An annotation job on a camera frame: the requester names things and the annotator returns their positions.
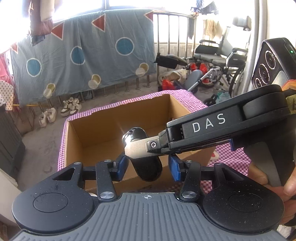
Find dark cabinet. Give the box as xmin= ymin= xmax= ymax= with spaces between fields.
xmin=0 ymin=106 xmax=26 ymax=181

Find open cardboard box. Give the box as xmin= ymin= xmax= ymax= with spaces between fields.
xmin=58 ymin=90 xmax=203 ymax=193

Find black cushioned leg rest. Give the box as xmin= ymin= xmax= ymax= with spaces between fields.
xmin=154 ymin=53 xmax=187 ymax=69

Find white sneaker pair left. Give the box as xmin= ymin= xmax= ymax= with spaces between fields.
xmin=39 ymin=108 xmax=57 ymax=128

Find metal balcony railing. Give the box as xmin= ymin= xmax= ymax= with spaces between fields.
xmin=152 ymin=11 xmax=197 ymax=91

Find teal plastic bag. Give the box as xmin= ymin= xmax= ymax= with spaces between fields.
xmin=211 ymin=92 xmax=231 ymax=104

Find person's right hand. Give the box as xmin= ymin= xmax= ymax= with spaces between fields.
xmin=247 ymin=162 xmax=296 ymax=225

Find pink hanging clothes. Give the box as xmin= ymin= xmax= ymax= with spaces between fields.
xmin=0 ymin=53 xmax=14 ymax=86

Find white brown sneaker pair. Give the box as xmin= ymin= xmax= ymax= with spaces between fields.
xmin=60 ymin=97 xmax=82 ymax=117

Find polka dot cloth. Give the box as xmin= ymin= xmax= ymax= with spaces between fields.
xmin=0 ymin=80 xmax=14 ymax=111

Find black wheelchair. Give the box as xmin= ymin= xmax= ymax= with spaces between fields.
xmin=189 ymin=16 xmax=251 ymax=102

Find purple checkered tablecloth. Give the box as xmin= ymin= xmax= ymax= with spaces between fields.
xmin=57 ymin=90 xmax=250 ymax=194

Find blue patterned hanging blanket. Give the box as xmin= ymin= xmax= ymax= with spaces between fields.
xmin=11 ymin=9 xmax=156 ymax=105

